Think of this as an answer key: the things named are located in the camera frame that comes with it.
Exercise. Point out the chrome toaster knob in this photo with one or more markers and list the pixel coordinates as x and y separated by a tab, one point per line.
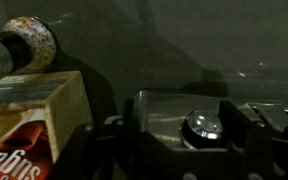
202	128

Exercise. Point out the items behind toaster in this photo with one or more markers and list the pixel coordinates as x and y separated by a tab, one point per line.
67	106

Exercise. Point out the black pepper grinder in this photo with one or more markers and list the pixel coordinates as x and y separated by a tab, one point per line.
30	43

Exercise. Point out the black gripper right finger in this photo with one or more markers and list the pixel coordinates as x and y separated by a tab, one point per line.
234	123

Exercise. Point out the silver toaster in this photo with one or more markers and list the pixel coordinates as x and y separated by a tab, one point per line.
164	110

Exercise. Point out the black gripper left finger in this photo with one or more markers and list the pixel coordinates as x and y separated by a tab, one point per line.
128	115

